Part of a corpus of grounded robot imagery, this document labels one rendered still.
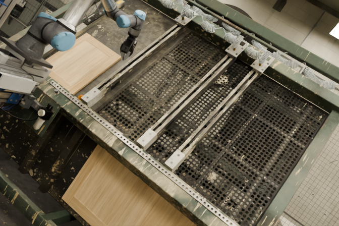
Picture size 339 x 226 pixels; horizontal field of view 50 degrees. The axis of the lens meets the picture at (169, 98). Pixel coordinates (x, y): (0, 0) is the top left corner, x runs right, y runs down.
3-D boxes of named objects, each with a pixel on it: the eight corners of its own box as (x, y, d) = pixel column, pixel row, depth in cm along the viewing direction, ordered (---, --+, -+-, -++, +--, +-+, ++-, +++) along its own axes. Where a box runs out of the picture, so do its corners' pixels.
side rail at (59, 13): (8, 51, 272) (4, 40, 263) (112, -12, 328) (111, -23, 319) (13, 54, 270) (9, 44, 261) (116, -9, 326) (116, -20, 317)
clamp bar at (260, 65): (161, 166, 218) (163, 147, 199) (259, 61, 278) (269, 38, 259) (173, 176, 215) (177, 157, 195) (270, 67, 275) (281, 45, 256)
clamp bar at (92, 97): (79, 102, 241) (75, 79, 222) (186, 18, 302) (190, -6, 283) (90, 110, 238) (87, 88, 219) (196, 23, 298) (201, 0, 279)
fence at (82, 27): (27, 62, 259) (26, 58, 256) (120, 2, 307) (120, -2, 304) (32, 65, 257) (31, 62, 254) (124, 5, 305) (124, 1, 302)
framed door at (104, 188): (63, 198, 252) (61, 198, 249) (107, 132, 249) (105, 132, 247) (162, 290, 222) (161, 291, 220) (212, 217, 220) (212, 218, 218)
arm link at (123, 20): (110, 22, 222) (123, 21, 230) (122, 31, 217) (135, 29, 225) (113, 10, 218) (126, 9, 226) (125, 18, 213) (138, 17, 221)
